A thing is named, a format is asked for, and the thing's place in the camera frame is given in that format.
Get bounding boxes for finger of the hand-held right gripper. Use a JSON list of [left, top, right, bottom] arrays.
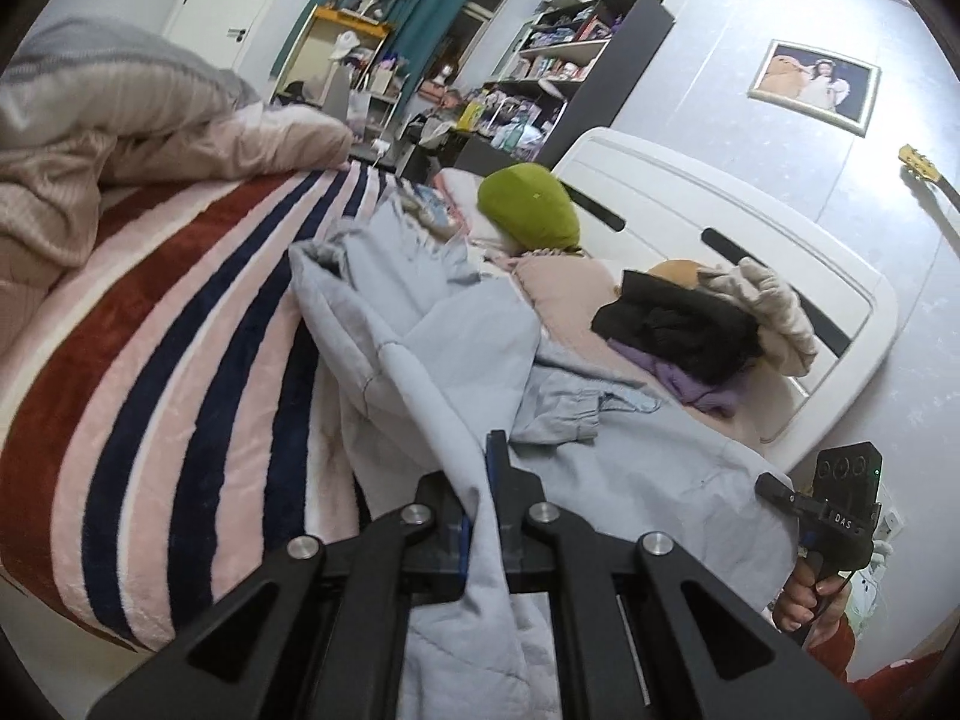
[[754, 472, 818, 520]]

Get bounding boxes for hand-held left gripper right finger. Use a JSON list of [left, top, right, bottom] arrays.
[[485, 430, 854, 720]]

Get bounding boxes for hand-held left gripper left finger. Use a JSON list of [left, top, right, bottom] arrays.
[[86, 472, 475, 720]]

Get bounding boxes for light blue garment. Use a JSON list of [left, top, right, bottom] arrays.
[[289, 199, 800, 720]]

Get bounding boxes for person's right forearm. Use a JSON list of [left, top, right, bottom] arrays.
[[810, 600, 946, 707]]

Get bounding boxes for person's right hand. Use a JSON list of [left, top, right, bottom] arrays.
[[772, 551, 852, 635]]

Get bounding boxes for purple garment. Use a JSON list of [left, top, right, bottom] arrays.
[[607, 337, 751, 421]]

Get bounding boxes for cream fleece garment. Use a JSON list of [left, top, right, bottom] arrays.
[[697, 256, 820, 376]]

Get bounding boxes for black garment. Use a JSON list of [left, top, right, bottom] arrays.
[[591, 270, 766, 385]]

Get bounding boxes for pink ribbed pillow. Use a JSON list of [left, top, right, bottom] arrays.
[[510, 255, 766, 443]]

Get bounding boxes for orange plush toy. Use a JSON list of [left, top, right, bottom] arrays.
[[649, 260, 710, 290]]

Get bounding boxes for green plush pillow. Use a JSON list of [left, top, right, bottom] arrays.
[[478, 163, 583, 252]]

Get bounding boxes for white bed headboard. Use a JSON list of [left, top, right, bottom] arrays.
[[551, 127, 899, 466]]

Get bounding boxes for white pillow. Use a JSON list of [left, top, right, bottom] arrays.
[[435, 169, 515, 256]]

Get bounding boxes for striped printed blanket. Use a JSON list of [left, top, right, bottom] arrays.
[[0, 161, 421, 653]]

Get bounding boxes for guitar headstock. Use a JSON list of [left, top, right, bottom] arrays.
[[898, 144, 960, 212]]

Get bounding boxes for dark desk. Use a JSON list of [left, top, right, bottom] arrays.
[[405, 116, 556, 182]]

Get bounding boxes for white storage cart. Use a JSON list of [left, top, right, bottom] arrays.
[[349, 64, 402, 145]]

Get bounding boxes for dark bookshelf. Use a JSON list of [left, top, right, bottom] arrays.
[[480, 0, 676, 173]]

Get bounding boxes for grey chair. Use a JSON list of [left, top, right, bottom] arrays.
[[322, 64, 355, 115]]

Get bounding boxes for teal curtain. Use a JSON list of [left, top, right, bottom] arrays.
[[271, 0, 511, 121]]

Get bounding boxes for yellow shelf rack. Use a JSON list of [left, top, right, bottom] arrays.
[[281, 4, 395, 143]]

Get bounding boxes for pink and grey duvet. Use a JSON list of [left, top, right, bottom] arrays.
[[0, 19, 353, 361]]

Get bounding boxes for white door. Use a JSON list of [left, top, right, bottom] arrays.
[[161, 0, 320, 83]]

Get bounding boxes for framed wall picture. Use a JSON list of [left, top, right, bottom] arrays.
[[748, 39, 882, 137]]

